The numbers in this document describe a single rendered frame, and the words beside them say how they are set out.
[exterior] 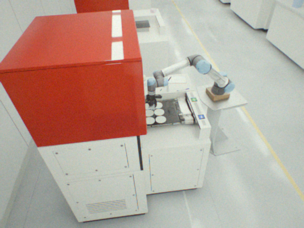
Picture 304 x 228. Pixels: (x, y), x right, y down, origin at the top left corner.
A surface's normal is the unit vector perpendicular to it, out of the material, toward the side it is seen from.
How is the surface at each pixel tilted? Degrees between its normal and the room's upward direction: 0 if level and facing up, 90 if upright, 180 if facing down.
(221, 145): 0
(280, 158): 0
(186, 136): 0
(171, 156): 90
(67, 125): 90
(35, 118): 90
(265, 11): 90
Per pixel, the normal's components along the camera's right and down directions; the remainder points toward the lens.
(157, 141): -0.04, -0.75
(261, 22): 0.11, 0.65
